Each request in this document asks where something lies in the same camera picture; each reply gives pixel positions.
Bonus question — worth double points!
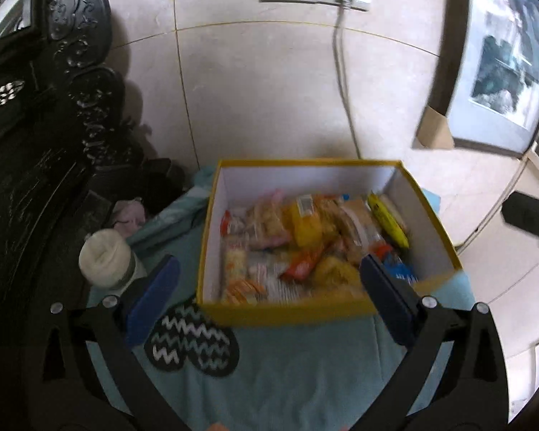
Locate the orange white snack packet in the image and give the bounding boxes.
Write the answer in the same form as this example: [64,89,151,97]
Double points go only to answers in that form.
[279,246,324,283]

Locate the grey printed snack packet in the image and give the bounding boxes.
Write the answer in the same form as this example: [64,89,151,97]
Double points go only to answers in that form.
[247,251,308,305]

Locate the yellow cardboard box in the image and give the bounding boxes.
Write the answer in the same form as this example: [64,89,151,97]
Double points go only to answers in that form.
[197,159,461,327]

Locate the grey plug and cable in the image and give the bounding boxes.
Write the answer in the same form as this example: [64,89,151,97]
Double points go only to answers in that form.
[332,0,363,161]

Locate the framed lotus painting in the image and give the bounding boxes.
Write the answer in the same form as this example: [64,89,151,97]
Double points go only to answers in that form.
[427,0,539,157]

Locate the yellow snack bar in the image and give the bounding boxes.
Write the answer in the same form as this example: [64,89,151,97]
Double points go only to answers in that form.
[367,193,410,250]

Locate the yellow cake snack bag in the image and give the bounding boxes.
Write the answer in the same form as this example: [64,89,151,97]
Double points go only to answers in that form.
[289,195,323,248]

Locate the white lidded cup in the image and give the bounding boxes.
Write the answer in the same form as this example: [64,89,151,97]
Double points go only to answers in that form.
[78,229,147,296]

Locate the cardboard corner protector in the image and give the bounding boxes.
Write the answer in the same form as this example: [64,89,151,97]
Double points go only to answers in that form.
[416,106,455,150]

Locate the light blue tablecloth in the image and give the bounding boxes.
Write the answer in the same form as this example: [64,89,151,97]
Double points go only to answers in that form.
[129,161,475,430]

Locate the blue snack packet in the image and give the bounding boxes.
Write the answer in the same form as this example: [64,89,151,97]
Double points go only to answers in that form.
[382,252,418,285]

